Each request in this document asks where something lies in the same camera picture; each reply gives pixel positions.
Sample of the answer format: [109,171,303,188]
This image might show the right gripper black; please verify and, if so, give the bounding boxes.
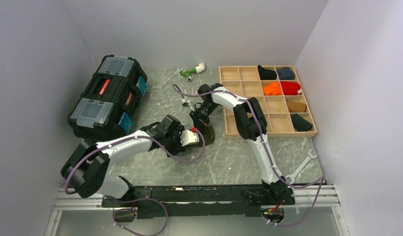
[189,103,219,134]

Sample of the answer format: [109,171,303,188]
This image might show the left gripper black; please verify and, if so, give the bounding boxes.
[164,125,189,157]

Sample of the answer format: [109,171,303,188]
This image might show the olive green underwear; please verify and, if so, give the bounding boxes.
[189,126,215,147]

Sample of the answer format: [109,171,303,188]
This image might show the wooden compartment tray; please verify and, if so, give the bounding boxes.
[219,65,317,138]

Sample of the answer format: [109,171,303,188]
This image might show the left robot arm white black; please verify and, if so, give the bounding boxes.
[61,115,199,207]

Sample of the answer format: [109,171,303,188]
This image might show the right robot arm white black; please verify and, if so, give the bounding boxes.
[189,83,295,205]

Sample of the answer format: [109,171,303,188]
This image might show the green white pipe fitting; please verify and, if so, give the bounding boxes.
[179,62,206,82]

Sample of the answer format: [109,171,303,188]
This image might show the black plastic toolbox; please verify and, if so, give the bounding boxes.
[67,55,148,142]

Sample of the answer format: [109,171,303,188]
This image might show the orange rolled cloth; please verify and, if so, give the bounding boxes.
[263,82,282,96]

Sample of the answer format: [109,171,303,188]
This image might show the red rolled cloth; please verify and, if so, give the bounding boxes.
[280,81,302,96]

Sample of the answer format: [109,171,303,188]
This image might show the navy rolled cloth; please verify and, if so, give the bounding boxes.
[277,67,295,80]

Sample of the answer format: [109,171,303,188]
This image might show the brown rolled cloth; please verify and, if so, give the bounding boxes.
[286,100,307,113]

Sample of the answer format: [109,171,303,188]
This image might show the black ribbed rolled cloth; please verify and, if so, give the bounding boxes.
[290,114,313,132]

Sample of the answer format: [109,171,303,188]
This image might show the silver wrench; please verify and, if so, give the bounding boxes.
[285,149,318,184]

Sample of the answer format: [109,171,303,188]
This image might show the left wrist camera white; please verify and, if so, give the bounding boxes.
[180,127,201,147]

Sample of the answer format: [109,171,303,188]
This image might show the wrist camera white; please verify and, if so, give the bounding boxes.
[181,98,195,110]
[180,127,201,147]

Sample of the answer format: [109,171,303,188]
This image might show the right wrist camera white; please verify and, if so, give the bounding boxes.
[181,98,195,110]

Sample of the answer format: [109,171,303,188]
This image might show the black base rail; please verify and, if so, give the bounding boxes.
[101,184,295,219]

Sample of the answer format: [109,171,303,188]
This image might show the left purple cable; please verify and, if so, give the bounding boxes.
[63,128,206,236]

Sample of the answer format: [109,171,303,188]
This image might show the aluminium frame rail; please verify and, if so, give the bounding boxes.
[44,140,341,236]

